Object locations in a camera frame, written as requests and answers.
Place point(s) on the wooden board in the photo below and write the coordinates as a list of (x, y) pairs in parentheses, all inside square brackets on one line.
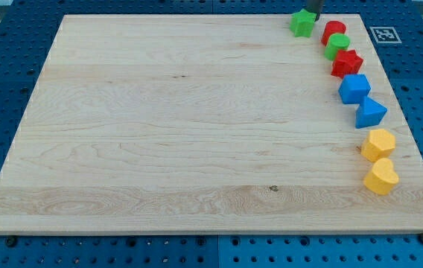
[(182, 124)]

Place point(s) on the red cylinder block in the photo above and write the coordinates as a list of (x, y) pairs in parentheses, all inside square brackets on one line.
[(332, 27)]

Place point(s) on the green star block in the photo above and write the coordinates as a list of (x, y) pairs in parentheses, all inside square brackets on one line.
[(302, 23)]

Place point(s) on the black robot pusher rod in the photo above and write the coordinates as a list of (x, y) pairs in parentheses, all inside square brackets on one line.
[(315, 6)]

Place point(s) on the yellow hexagon block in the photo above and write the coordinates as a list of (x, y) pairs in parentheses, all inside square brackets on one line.
[(378, 144)]

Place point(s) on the blue triangle block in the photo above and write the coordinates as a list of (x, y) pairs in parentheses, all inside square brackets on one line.
[(369, 113)]

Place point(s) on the green cylinder block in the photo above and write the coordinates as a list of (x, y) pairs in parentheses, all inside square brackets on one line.
[(336, 42)]

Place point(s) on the black board stop bolt left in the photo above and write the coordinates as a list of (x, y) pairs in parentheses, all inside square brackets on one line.
[(11, 241)]

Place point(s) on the red star block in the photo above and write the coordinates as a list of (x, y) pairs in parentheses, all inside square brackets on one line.
[(346, 62)]

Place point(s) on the blue cube block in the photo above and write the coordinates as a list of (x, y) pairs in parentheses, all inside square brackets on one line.
[(354, 88)]

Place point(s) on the yellow heart block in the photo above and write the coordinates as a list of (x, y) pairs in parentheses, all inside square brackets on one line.
[(382, 177)]

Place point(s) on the white fiducial marker tag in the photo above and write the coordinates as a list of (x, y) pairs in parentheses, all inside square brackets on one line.
[(385, 35)]

